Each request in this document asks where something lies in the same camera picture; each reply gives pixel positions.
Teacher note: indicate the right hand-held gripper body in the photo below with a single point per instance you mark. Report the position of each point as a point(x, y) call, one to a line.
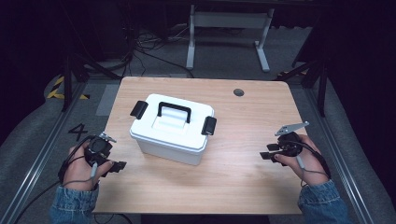
point(289, 144)

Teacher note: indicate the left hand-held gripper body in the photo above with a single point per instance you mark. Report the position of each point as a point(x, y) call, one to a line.
point(98, 147)

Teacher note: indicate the person's left hand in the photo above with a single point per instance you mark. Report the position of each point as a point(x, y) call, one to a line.
point(79, 171)

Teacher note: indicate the person's right hand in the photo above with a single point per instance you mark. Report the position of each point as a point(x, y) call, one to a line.
point(313, 166)

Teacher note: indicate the white storage box black latches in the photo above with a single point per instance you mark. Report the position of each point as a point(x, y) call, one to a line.
point(146, 124)

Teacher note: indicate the white plastic storage box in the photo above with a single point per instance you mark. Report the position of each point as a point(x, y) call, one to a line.
point(168, 152)

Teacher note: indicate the black box latch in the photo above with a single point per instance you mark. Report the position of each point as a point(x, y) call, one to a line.
point(209, 126)
point(138, 109)

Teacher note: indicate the black tripod stand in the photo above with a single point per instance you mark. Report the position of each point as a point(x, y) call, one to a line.
point(67, 84)
point(322, 90)

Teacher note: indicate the yellow black hazard tape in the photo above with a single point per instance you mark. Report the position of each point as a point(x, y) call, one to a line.
point(56, 91)

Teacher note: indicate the aluminium floor rail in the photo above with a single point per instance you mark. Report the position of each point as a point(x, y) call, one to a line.
point(336, 146)
point(40, 158)

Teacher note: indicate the white metal stand frame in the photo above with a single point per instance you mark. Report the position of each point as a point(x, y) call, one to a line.
point(230, 20)

